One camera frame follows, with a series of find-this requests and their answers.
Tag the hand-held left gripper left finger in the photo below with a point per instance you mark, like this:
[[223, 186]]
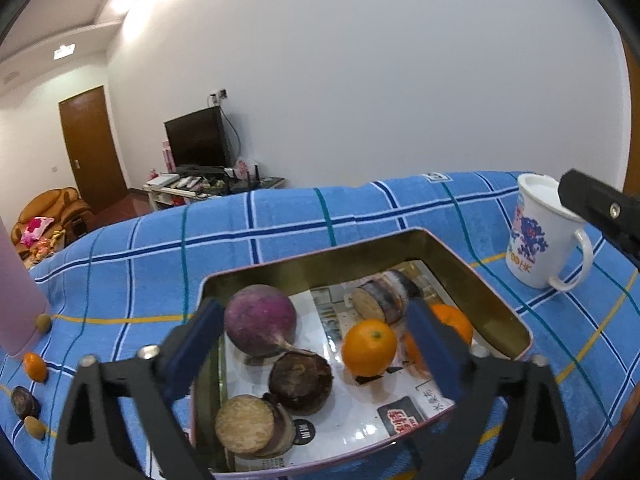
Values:
[[192, 355]]

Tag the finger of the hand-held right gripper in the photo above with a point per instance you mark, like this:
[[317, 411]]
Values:
[[600, 205]]

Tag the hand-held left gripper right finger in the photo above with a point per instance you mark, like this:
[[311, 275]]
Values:
[[435, 355]]

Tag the orange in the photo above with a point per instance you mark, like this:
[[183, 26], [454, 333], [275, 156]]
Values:
[[452, 320], [369, 347], [35, 366]]

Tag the round purple radish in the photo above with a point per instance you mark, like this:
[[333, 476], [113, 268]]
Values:
[[257, 315]]

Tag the dark brown round root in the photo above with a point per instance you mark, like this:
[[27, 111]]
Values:
[[300, 385]]

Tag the pink tin box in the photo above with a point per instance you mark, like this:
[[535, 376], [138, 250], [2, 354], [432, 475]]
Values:
[[350, 255]]

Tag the small green-brown kiwi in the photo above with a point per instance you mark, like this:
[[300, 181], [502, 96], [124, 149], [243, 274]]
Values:
[[35, 428], [44, 323]]

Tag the small dark round root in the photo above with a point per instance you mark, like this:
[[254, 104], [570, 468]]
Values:
[[25, 402]]

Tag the white mug with blue print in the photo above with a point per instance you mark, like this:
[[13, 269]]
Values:
[[545, 235]]

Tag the printed paper sheet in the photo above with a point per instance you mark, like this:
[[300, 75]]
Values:
[[350, 410]]

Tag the blue plaid blanket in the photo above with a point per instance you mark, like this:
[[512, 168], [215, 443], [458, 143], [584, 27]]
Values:
[[150, 260]]

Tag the white television stand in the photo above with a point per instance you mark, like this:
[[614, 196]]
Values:
[[160, 195]]

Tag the flat white box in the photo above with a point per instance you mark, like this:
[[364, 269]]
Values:
[[164, 179]]

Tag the black router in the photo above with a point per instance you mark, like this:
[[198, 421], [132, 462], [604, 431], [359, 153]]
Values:
[[250, 178]]

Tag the pink cylindrical kettle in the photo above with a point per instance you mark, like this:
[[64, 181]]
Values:
[[15, 300]]

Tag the brown leather armchair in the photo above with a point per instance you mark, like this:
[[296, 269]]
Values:
[[60, 205]]

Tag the pink heart pillow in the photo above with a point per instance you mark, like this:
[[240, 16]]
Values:
[[35, 228]]

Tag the black television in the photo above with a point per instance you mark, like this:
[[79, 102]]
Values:
[[197, 137]]

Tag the brown wooden door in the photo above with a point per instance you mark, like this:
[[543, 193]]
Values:
[[92, 147]]

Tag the square ceiling light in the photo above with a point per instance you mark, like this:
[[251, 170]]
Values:
[[64, 51]]

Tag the white wall socket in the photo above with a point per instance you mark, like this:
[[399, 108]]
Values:
[[218, 95]]

